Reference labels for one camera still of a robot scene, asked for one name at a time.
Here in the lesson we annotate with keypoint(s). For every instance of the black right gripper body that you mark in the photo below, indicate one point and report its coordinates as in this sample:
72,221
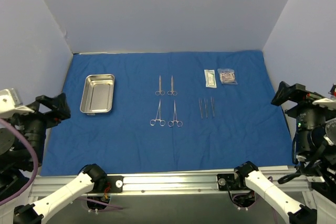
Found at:
300,96

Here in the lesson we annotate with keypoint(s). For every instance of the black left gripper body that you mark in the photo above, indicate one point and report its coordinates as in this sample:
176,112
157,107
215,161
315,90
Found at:
49,108

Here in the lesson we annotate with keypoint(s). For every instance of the metal surgical instrument tray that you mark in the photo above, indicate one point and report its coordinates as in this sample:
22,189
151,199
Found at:
97,96

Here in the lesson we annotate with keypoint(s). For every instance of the suture packets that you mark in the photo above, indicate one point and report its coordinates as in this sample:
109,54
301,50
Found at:
227,76

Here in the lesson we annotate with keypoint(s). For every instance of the long steel forceps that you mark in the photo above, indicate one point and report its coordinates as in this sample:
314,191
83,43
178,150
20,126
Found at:
213,106
201,107
206,107

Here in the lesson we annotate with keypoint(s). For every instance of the white sterile packet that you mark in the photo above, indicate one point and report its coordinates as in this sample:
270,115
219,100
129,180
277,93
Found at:
210,78

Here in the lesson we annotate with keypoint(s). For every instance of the blue surgical drape cloth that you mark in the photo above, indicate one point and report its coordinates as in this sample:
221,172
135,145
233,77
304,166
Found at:
246,126

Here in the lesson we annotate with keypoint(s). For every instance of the steel surgical scissors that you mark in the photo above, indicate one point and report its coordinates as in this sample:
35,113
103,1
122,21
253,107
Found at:
160,91
172,92

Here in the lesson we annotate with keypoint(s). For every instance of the steel hemostat clamp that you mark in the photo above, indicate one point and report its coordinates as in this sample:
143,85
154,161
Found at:
158,119
175,120

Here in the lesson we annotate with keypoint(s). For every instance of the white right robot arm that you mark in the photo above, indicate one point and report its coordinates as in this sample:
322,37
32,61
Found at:
313,153

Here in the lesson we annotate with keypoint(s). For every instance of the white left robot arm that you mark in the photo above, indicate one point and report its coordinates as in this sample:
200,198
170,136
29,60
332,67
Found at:
27,197

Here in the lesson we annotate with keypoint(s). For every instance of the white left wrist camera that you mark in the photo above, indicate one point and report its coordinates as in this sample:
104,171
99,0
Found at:
11,104

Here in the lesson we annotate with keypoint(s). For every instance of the aluminium front rail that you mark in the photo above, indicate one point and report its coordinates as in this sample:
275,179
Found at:
172,183

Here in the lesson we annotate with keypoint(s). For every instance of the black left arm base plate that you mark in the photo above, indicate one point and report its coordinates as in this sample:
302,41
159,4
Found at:
112,184

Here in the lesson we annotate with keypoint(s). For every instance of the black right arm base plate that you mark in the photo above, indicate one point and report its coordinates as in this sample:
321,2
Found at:
230,181

